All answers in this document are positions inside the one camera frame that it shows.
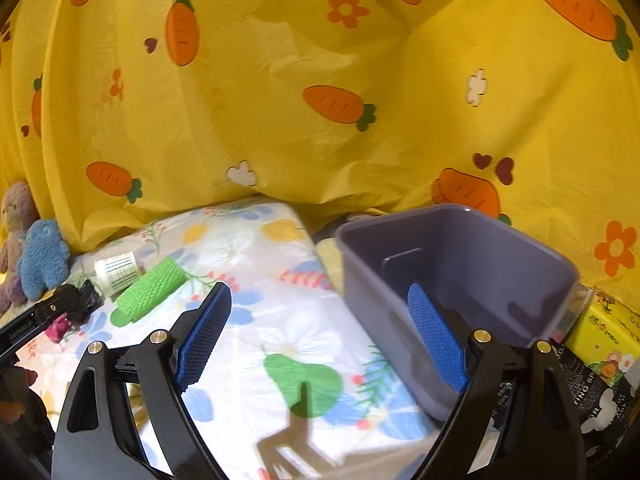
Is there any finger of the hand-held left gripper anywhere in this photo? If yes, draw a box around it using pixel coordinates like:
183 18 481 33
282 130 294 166
46 285 85 323

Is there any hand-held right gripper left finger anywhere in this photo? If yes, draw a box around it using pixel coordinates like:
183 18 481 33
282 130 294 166
52 282 234 480

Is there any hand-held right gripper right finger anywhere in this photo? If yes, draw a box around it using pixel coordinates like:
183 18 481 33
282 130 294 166
407 282 589 480

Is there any black plastic bag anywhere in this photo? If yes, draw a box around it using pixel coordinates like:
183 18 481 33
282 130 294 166
74 280 105 325

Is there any grey plastic bin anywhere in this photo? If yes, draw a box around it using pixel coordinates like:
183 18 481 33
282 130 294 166
334 203 581 423

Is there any person's left hand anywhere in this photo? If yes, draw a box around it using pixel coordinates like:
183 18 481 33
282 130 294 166
0 365 55 461

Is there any pink plastic bag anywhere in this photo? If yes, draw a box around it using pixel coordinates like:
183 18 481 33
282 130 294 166
44 317 77 345

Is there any blue plush toy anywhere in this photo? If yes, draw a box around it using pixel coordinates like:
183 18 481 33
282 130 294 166
19 218 71 300

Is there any green knitted cloth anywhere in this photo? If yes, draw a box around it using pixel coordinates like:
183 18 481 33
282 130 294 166
110 256 187 328

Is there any floral bed sheet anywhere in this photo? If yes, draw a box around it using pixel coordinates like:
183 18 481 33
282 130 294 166
15 199 441 480

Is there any purple plush bear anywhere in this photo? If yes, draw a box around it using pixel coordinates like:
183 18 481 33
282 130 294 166
0 180 41 313

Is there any pale yellow cloth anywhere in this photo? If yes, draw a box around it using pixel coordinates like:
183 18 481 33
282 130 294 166
315 237 347 292

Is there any yellow printed box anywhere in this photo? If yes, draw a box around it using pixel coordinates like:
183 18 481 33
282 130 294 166
565 300 640 387

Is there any black printed box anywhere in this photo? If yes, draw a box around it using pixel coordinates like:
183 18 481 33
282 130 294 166
549 344 640 461

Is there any yellow carrot print curtain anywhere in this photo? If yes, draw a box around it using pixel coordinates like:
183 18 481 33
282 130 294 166
0 0 640 301

